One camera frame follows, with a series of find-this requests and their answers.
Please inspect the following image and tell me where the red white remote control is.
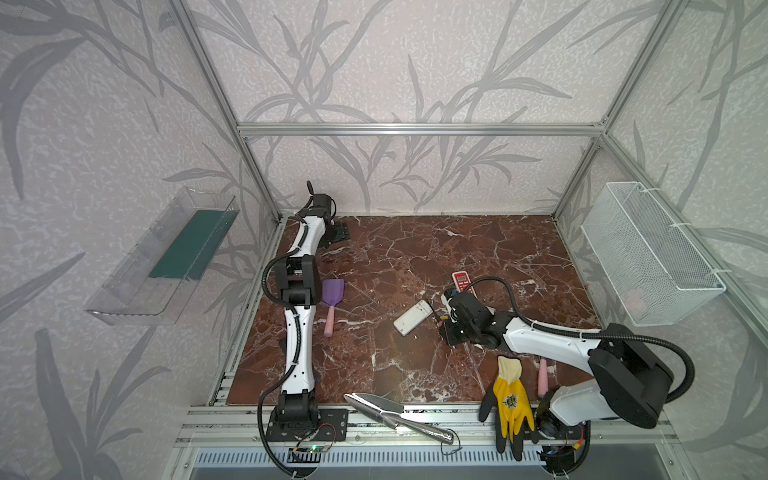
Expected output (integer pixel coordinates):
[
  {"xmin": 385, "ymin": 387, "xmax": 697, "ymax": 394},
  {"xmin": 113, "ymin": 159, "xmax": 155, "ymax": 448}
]
[{"xmin": 451, "ymin": 271, "xmax": 475, "ymax": 295}]

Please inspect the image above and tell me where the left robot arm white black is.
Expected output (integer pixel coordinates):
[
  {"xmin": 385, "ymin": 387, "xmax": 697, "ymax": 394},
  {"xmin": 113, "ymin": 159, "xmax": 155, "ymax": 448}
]
[{"xmin": 259, "ymin": 184, "xmax": 348, "ymax": 441}]

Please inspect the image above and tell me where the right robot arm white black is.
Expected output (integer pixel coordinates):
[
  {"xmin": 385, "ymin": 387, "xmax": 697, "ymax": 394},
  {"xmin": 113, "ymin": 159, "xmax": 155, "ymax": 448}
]
[{"xmin": 439, "ymin": 284, "xmax": 696, "ymax": 435}]

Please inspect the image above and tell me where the purple pink spatula left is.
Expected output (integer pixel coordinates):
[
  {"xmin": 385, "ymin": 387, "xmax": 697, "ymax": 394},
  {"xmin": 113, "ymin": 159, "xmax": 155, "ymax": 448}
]
[{"xmin": 322, "ymin": 279, "xmax": 345, "ymax": 338}]

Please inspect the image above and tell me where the yellow black work glove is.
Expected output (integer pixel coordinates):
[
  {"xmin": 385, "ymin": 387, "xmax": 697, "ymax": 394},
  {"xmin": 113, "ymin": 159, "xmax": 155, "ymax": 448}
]
[{"xmin": 478, "ymin": 356, "xmax": 535, "ymax": 461}]

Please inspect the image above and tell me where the metal garden trowel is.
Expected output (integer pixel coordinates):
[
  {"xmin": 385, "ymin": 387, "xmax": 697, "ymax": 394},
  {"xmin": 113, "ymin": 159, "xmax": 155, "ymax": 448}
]
[{"xmin": 344, "ymin": 392, "xmax": 456, "ymax": 445}]

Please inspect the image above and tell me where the green mat on shelf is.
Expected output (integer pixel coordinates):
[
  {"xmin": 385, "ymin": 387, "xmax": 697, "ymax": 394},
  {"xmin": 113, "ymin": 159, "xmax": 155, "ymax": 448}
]
[{"xmin": 149, "ymin": 210, "xmax": 239, "ymax": 281}]

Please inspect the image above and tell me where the white wire mesh basket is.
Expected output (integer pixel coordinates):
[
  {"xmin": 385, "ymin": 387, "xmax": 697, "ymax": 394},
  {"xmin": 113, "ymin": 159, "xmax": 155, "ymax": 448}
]
[{"xmin": 581, "ymin": 182, "xmax": 726, "ymax": 327}]

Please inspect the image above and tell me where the clear acrylic wall shelf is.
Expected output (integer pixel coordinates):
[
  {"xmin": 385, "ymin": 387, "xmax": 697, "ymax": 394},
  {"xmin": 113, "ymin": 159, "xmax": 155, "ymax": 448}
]
[{"xmin": 85, "ymin": 187, "xmax": 240, "ymax": 326}]

